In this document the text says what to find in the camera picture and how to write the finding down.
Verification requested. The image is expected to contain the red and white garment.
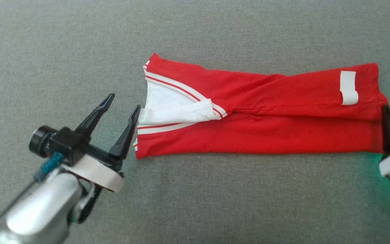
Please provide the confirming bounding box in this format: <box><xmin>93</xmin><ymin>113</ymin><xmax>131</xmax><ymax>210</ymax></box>
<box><xmin>133</xmin><ymin>53</ymin><xmax>389</xmax><ymax>160</ymax></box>

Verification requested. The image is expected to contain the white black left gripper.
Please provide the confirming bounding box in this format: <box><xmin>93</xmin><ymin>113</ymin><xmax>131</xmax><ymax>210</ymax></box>
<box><xmin>61</xmin><ymin>93</ymin><xmax>141</xmax><ymax>193</ymax></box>

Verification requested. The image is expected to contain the grey fabric sofa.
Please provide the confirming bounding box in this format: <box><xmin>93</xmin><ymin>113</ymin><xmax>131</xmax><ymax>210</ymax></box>
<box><xmin>0</xmin><ymin>0</ymin><xmax>390</xmax><ymax>244</ymax></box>

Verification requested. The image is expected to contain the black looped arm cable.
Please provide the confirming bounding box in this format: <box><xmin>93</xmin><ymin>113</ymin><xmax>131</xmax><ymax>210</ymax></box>
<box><xmin>77</xmin><ymin>185</ymin><xmax>103</xmax><ymax>224</ymax></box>

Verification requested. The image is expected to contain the black cable with teal plug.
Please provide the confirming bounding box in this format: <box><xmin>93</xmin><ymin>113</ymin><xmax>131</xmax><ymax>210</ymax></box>
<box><xmin>0</xmin><ymin>152</ymin><xmax>64</xmax><ymax>219</ymax></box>

